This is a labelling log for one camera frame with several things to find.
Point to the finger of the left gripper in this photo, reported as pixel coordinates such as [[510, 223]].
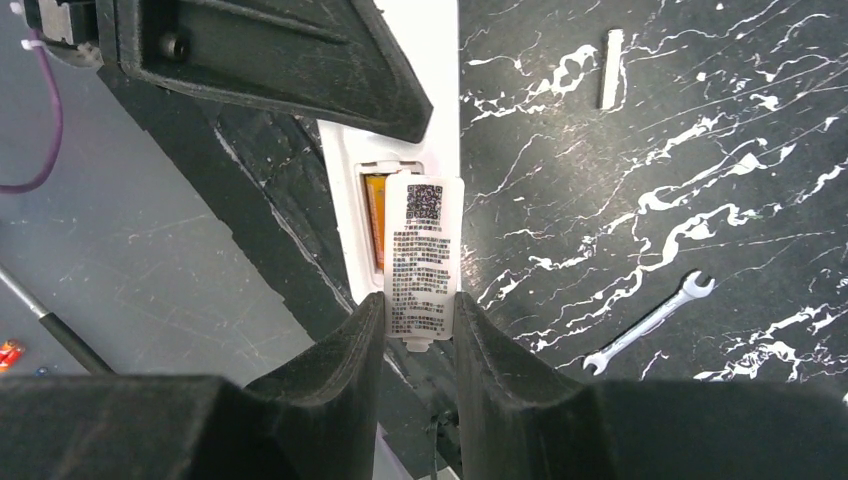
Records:
[[336, 61]]

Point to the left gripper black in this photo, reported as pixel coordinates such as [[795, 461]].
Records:
[[82, 34]]

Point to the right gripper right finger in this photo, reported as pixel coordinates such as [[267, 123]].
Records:
[[519, 418]]

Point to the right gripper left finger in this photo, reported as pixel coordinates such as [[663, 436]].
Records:
[[314, 417]]

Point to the white remote control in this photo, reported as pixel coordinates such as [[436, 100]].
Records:
[[428, 33]]

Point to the orange battery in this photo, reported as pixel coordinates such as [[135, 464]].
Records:
[[375, 188]]

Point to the remote battery cover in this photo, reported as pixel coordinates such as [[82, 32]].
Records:
[[422, 276]]

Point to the silver open-end wrench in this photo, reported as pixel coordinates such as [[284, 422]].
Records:
[[696, 285]]

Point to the claw hammer black handle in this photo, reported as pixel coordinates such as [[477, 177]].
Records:
[[56, 327]]

